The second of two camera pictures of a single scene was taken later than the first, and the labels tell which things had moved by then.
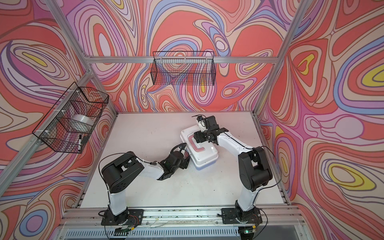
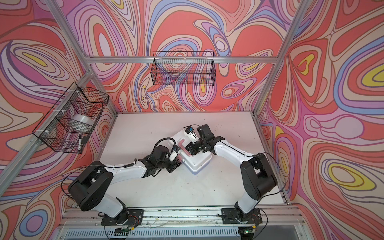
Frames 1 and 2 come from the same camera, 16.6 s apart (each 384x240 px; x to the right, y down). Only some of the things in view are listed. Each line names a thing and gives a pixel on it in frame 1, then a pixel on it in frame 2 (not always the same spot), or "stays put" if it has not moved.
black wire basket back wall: [183, 68] stays put
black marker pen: [79, 143] stays put
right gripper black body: [202, 137] → [198, 147]
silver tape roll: [83, 118] stays put
